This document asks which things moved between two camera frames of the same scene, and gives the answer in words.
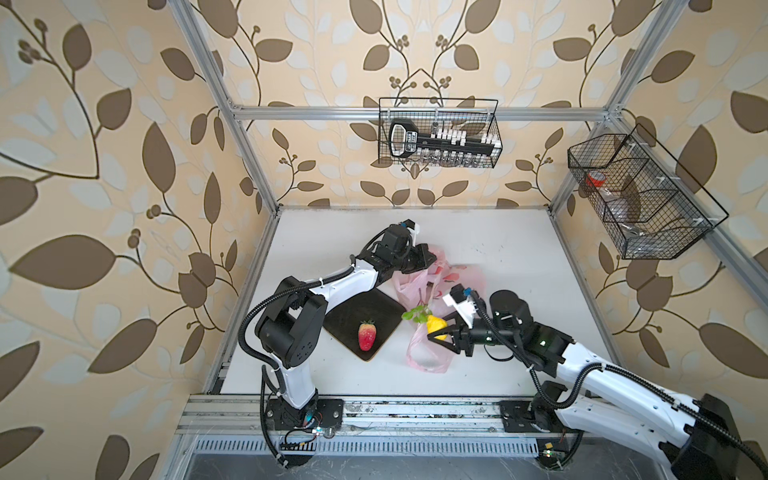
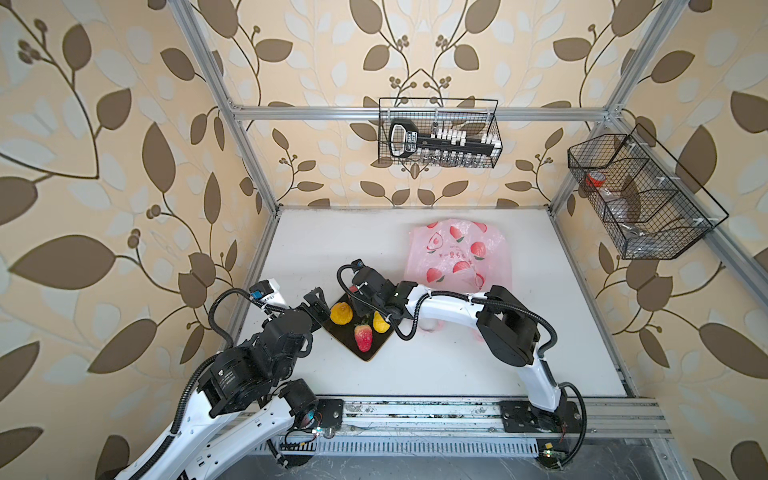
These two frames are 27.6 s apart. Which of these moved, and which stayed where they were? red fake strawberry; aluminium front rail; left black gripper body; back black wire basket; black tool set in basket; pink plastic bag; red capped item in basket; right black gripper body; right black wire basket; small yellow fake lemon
Moved: pink plastic bag; small yellow fake lemon; left black gripper body; right black gripper body
Stayed: back black wire basket; red capped item in basket; right black wire basket; black tool set in basket; red fake strawberry; aluminium front rail
